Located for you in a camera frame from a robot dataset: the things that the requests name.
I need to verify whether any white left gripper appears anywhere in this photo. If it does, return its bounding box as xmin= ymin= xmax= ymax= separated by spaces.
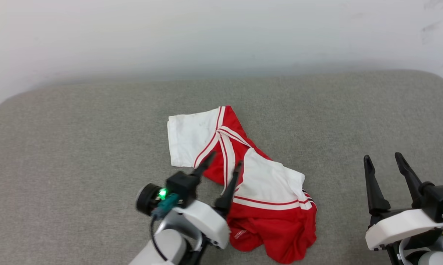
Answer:
xmin=172 ymin=151 xmax=244 ymax=250

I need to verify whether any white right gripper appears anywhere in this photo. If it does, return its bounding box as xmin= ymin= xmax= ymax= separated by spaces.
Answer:
xmin=363 ymin=152 xmax=443 ymax=251

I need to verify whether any red and white shirt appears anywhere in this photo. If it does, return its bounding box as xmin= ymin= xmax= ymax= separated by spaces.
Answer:
xmin=167 ymin=105 xmax=318 ymax=265

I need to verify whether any teal left camera connector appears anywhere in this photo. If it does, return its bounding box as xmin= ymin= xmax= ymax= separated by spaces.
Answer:
xmin=151 ymin=193 xmax=180 ymax=220

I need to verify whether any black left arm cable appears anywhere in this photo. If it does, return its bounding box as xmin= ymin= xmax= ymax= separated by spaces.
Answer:
xmin=149 ymin=217 xmax=170 ymax=262

